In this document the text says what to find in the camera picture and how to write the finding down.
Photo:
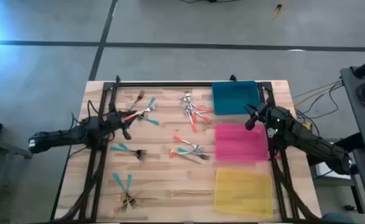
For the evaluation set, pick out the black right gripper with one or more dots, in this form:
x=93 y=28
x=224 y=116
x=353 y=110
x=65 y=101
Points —
x=268 y=113

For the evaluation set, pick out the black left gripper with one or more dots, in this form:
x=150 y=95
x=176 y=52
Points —
x=115 y=121

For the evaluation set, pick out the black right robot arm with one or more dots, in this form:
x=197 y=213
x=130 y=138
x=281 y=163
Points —
x=310 y=140

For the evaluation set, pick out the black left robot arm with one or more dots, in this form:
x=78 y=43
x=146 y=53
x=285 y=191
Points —
x=61 y=138

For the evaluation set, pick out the blue plastic bin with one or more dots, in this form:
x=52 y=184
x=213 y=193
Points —
x=235 y=98

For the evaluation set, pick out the pink plastic bin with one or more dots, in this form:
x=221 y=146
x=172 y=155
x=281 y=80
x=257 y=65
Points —
x=240 y=143

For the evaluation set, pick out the yellow plastic bin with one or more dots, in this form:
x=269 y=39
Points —
x=243 y=193

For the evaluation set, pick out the white paper sheet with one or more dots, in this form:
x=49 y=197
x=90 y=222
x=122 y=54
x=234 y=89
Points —
x=329 y=174

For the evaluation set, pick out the black stand bar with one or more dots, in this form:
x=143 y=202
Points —
x=352 y=141

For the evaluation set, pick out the dark grey equipment cart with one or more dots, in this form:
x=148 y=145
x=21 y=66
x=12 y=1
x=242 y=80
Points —
x=357 y=124

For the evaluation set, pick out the wooden stick tool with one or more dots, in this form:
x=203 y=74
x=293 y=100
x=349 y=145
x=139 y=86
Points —
x=276 y=12

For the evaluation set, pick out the grey work table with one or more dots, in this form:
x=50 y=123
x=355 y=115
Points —
x=11 y=151

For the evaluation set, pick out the black aluminium table frame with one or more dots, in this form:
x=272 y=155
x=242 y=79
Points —
x=170 y=84

